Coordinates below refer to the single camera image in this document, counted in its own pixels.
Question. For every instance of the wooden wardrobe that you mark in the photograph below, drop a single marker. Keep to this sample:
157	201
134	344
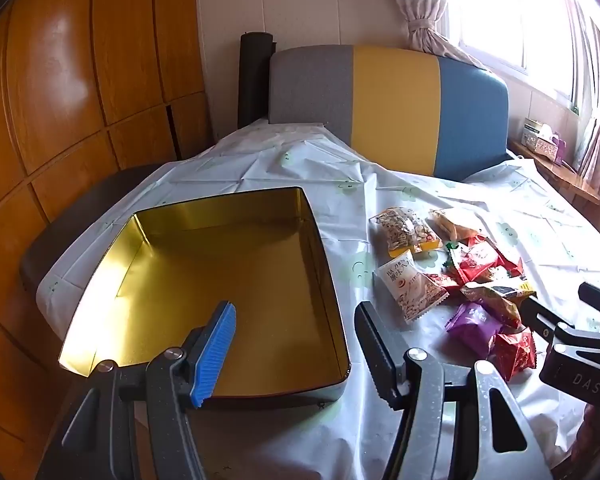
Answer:
80	85

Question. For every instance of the window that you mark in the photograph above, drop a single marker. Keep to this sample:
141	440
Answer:
495	20

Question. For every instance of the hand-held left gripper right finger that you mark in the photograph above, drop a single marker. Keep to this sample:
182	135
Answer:
380	355

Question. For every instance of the clear cracker packet black band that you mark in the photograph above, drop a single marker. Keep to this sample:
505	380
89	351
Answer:
497	300

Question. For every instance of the clear peanut packet yellow edge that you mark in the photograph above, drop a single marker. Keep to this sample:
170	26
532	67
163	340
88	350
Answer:
405	230

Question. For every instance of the white nut packet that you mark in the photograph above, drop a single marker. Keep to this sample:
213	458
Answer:
412	287

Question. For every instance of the glossy red snack packet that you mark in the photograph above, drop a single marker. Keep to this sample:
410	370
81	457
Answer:
515	355

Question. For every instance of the brown pastry packet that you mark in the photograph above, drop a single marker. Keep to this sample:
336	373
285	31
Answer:
455	222

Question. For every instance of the purple snack packet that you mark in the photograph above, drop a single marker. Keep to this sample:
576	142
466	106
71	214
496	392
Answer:
472	327

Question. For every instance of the red white floral packet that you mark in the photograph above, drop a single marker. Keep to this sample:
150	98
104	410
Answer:
480	260

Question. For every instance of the grey yellow blue headboard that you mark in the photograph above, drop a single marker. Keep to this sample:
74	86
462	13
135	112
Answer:
395	100

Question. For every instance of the tied floral curtain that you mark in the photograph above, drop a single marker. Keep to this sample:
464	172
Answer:
420	25

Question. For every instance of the gold tin box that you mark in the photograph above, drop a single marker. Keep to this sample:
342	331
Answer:
220	270

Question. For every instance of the white cloud print sheet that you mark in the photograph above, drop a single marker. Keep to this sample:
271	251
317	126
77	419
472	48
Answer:
330	175

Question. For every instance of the small dark red packet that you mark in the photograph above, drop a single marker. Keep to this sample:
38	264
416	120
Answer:
437	280

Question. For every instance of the patterned tissue box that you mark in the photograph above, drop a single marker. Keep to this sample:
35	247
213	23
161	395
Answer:
537	142

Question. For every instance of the dark bed frame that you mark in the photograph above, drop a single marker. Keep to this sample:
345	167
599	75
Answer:
65	230

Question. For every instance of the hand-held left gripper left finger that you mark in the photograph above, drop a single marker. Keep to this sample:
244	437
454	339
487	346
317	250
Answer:
215	355

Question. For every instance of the small purple box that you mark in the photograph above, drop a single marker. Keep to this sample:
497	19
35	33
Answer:
561	150

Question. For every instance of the wooden bedside table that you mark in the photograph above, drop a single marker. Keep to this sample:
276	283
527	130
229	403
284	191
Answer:
570	180

